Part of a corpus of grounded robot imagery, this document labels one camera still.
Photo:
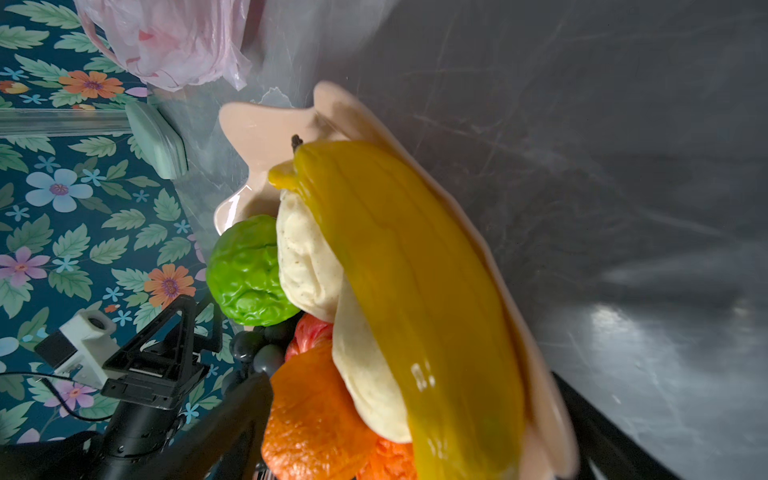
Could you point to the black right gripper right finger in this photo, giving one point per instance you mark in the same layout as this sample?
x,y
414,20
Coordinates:
x,y
604,448

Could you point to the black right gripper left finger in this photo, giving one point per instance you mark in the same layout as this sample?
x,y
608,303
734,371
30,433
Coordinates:
x,y
226,444

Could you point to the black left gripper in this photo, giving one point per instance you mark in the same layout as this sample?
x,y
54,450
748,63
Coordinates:
x,y
156,370

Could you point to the fake dark grapes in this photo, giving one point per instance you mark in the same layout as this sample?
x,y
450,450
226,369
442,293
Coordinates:
x,y
260,350

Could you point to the fake orange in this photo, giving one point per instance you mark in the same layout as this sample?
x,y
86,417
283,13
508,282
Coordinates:
x,y
314,430
389,461

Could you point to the fake green lime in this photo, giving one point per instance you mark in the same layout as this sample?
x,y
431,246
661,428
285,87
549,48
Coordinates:
x,y
243,274

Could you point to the fake red strawberry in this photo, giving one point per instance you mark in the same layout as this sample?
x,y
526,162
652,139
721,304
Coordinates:
x,y
310,332

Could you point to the fake beige garlic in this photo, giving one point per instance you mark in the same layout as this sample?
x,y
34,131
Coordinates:
x,y
369,381
309,272

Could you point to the pink scalloped bowl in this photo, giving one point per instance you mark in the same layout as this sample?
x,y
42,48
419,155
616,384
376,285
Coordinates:
x,y
266,137

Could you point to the fake yellow banana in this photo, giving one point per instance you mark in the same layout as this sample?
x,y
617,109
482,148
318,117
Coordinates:
x,y
433,307

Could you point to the pink plastic bag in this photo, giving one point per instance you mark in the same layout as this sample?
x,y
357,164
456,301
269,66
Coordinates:
x,y
171,44

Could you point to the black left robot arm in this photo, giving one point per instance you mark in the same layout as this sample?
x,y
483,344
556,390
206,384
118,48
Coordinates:
x,y
75,456

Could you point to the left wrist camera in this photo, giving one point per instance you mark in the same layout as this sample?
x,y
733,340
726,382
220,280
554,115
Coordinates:
x,y
81,346

